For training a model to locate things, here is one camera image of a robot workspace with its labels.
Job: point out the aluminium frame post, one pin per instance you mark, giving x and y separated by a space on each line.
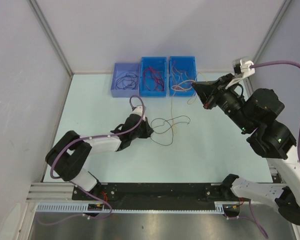
272 29
38 13

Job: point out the right aluminium frame post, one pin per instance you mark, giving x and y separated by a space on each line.
272 29

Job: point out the blue bin middle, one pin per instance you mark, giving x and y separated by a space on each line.
153 76

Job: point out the lavender plastic bin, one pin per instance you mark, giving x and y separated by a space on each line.
125 79

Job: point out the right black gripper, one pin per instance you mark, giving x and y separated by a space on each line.
206 90

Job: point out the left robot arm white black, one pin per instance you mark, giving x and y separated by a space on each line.
70 165

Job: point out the front aluminium rail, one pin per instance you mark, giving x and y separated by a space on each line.
50 192

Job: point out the blue bin right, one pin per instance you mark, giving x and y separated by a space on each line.
182 73

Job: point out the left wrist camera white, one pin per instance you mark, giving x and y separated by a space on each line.
139 110

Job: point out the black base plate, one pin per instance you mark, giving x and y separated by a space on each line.
164 196

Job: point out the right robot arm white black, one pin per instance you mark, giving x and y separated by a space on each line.
268 138

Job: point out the left aluminium frame post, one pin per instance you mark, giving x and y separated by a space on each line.
38 13

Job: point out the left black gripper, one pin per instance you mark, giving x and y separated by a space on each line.
148 130

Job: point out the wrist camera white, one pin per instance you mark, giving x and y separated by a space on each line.
139 110
242 70

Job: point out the blue bin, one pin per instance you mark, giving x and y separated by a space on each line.
153 76
182 73

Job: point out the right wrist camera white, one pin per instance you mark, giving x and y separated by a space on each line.
242 70

